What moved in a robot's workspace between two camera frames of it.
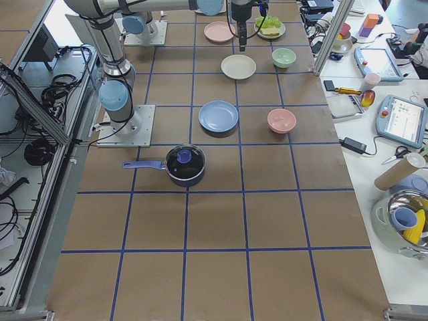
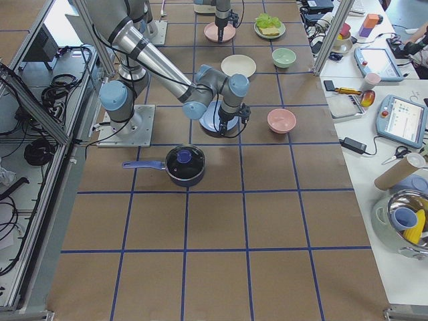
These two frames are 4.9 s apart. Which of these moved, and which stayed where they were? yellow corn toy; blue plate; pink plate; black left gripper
Moved: black left gripper
Stayed: pink plate; yellow corn toy; blue plate
